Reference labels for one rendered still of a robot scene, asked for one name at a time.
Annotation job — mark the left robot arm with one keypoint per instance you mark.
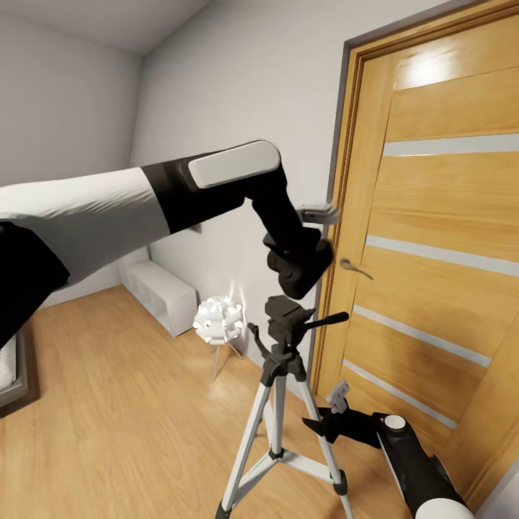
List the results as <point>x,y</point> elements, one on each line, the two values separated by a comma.
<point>54,234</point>

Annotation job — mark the door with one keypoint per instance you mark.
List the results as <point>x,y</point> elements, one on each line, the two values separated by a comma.
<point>426,246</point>

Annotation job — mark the camera tripod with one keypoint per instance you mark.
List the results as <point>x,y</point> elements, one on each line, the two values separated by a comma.
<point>288,325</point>

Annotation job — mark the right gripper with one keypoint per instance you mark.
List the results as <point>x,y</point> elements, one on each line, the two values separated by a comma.
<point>333,425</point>

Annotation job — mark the digital camera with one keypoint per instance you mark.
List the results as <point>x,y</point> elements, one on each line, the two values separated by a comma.
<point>296,277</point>

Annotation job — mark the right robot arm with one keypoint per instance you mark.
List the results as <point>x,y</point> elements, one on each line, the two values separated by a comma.
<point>423,481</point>

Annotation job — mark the bookcase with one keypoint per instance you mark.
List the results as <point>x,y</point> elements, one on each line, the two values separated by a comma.
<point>169,300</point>

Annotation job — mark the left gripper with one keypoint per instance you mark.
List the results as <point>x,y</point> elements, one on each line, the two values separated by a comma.
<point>291,236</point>

